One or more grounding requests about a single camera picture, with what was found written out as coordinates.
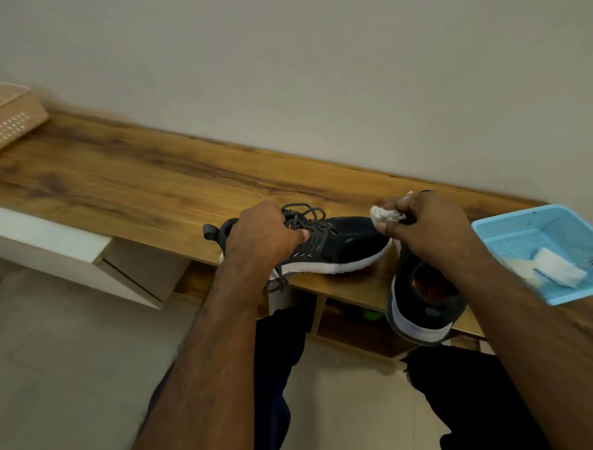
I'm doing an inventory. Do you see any person's right hand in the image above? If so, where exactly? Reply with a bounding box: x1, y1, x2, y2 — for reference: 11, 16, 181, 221
374, 190, 482, 279

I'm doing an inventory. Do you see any person's right forearm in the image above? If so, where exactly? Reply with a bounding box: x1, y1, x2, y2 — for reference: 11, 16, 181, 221
453, 250, 593, 450

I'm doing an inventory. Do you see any blue plastic basket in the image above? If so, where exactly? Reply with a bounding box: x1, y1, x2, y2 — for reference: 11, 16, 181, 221
470, 203, 593, 307

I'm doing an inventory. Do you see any person's left forearm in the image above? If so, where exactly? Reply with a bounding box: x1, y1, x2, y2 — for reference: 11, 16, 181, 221
132, 273, 274, 450

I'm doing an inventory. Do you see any used wipe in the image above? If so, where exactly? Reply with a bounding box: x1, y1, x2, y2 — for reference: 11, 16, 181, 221
502, 257, 545, 288

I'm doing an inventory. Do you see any beige perforated basket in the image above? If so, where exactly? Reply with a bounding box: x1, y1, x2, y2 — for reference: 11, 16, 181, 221
0, 82, 51, 151

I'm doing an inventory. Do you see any person's left hand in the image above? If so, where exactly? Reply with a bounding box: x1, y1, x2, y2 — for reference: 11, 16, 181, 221
215, 200, 311, 291

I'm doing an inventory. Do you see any white drawer unit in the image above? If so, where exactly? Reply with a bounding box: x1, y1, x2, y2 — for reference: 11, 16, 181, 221
0, 206, 193, 310

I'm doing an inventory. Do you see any wooden table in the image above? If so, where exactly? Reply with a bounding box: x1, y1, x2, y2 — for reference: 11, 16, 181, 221
0, 109, 593, 360

